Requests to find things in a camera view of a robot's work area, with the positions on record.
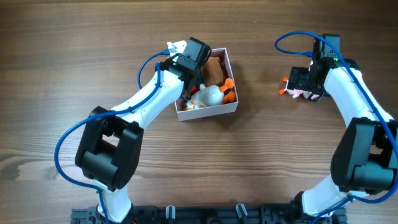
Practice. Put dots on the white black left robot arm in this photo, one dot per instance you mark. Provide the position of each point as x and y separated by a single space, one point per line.
109 150

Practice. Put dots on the brown plush bear toy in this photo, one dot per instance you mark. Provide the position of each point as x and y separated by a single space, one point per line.
212 72

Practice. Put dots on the white plush duck orange feet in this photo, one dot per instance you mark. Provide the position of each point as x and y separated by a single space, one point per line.
212 95

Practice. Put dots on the white pink duck figurine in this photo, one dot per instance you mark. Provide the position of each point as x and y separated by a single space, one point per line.
296 93

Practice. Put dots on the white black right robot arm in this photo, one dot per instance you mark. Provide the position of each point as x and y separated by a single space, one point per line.
364 165

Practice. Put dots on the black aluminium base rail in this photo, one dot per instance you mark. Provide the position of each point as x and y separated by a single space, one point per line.
264 213

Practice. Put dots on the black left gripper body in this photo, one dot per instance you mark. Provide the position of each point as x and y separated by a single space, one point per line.
197 73

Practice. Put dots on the white box pink interior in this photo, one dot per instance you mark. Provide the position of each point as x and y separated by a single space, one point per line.
180 104

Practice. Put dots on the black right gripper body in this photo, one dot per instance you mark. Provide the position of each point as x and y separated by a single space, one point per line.
299 78

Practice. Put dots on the red toy fire truck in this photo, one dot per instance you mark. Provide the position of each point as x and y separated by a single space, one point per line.
193 90

